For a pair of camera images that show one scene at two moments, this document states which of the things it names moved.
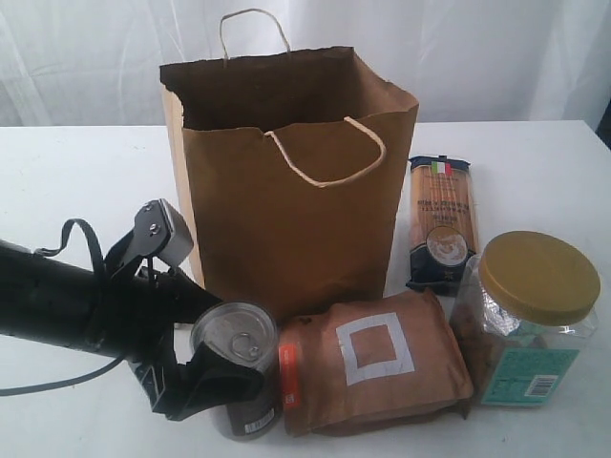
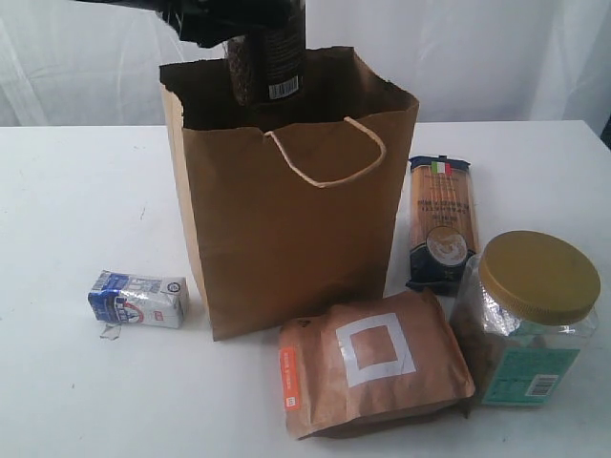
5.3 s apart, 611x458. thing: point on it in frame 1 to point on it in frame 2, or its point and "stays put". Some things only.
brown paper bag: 290,168 stays put
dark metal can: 246,332 to 268,65
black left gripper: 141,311 to 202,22
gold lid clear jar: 519,314 stays put
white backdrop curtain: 95,64 stays put
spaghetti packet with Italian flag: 442,222 stays put
